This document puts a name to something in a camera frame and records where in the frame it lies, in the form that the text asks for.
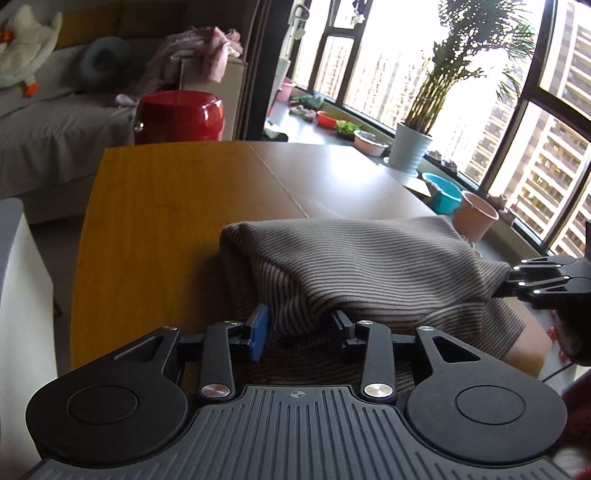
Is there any black cable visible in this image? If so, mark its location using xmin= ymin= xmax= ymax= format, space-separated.
xmin=540 ymin=362 xmax=578 ymax=384

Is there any grey sofa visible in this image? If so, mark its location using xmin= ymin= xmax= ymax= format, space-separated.
xmin=0 ymin=37 xmax=185 ymax=224

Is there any grey striped sweater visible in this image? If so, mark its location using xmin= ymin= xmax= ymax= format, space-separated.
xmin=218 ymin=215 xmax=527 ymax=393

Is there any metal bowl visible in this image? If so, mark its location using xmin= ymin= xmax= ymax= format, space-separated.
xmin=354 ymin=130 xmax=390 ymax=157

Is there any potted palm in white pot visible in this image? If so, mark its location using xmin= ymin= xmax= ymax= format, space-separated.
xmin=388 ymin=0 xmax=539 ymax=176

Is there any white marble table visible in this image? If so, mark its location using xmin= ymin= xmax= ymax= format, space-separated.
xmin=0 ymin=198 xmax=58 ymax=462

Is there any dark window frame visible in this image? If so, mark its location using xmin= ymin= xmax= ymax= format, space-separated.
xmin=277 ymin=0 xmax=591 ymax=259

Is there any red cloth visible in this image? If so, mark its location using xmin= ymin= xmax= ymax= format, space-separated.
xmin=561 ymin=376 xmax=591 ymax=480

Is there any brown curtain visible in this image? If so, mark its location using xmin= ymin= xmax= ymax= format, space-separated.
xmin=235 ymin=0 xmax=278 ymax=141

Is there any blue-grey neck pillow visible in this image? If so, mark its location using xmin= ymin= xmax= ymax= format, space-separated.
xmin=78 ymin=37 xmax=131 ymax=93

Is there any small step stool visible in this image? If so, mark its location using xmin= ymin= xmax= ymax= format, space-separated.
xmin=383 ymin=164 xmax=432 ymax=197

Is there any pink bucket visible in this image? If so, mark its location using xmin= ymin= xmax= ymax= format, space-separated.
xmin=452 ymin=191 xmax=500 ymax=243

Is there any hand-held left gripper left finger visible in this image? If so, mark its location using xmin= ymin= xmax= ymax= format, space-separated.
xmin=111 ymin=302 xmax=271 ymax=401

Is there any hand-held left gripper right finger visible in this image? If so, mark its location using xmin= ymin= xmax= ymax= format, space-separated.
xmin=329 ymin=309 xmax=485 ymax=401

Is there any red round stool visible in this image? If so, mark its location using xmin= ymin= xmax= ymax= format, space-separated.
xmin=134 ymin=91 xmax=225 ymax=145

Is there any blue basin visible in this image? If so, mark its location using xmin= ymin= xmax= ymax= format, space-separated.
xmin=422 ymin=173 xmax=462 ymax=215

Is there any pink clothes pile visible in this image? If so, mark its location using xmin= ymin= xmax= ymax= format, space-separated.
xmin=136 ymin=25 xmax=244 ymax=100

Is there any mustard sofa back cushion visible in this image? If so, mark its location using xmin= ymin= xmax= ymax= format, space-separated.
xmin=55 ymin=9 xmax=122 ymax=49
xmin=119 ymin=2 xmax=185 ymax=40

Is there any white duck plush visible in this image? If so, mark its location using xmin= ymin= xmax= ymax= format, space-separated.
xmin=0 ymin=6 xmax=63 ymax=97

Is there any white mop handle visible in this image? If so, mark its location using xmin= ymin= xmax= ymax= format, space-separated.
xmin=268 ymin=4 xmax=309 ymax=121

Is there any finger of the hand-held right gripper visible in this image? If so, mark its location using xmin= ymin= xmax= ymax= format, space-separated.
xmin=494 ymin=276 xmax=591 ymax=311
xmin=510 ymin=257 xmax=586 ymax=278

